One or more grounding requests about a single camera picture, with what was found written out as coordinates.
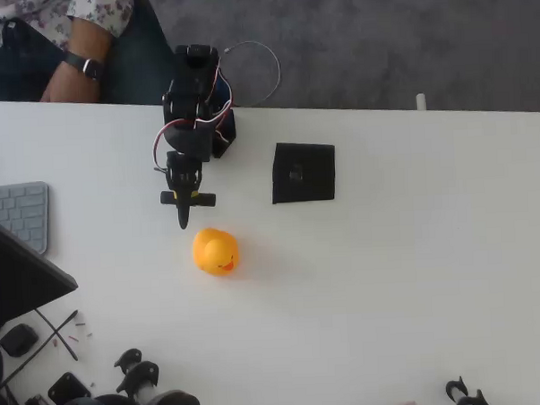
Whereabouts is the grey keyboard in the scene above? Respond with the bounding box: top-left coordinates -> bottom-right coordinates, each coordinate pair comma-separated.
0,180 -> 53,256

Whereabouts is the person's hand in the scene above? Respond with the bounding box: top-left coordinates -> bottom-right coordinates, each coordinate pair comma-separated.
39,61 -> 101,106

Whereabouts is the thin black stick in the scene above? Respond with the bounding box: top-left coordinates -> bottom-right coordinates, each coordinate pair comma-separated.
34,306 -> 80,363
0,309 -> 82,390

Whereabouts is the bare forearm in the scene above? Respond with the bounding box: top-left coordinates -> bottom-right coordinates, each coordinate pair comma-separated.
66,14 -> 115,65

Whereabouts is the black laptop screen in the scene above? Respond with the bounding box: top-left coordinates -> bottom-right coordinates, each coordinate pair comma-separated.
0,208 -> 81,331

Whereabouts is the white floral shirt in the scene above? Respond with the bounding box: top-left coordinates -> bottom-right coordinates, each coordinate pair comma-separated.
0,0 -> 137,54

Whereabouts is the red white servo wire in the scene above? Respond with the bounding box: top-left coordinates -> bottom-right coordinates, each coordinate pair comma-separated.
150,118 -> 193,176
191,56 -> 238,147

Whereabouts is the black square box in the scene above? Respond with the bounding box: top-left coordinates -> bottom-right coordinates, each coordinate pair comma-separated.
270,140 -> 339,206

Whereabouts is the yellow rubber duck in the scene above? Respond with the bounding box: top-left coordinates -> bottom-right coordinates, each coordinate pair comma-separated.
192,227 -> 241,279

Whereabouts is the person in floral shirt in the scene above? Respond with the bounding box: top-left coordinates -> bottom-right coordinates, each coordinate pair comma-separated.
0,0 -> 175,110

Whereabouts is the black square mounting plate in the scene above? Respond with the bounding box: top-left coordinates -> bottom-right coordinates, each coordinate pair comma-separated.
47,370 -> 93,405

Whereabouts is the black stand with clamp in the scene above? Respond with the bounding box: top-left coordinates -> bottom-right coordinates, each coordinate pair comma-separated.
444,374 -> 493,405

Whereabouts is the black wristwatch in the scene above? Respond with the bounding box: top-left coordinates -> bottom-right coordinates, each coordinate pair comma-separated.
61,48 -> 106,82

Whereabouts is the black tube camera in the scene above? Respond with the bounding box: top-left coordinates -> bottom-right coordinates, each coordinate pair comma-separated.
159,190 -> 219,211

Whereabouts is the thin grey cable loop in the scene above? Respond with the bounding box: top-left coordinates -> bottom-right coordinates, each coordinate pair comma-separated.
221,39 -> 283,109

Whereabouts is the small black rounded box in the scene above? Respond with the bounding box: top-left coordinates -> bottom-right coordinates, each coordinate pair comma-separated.
0,323 -> 40,358

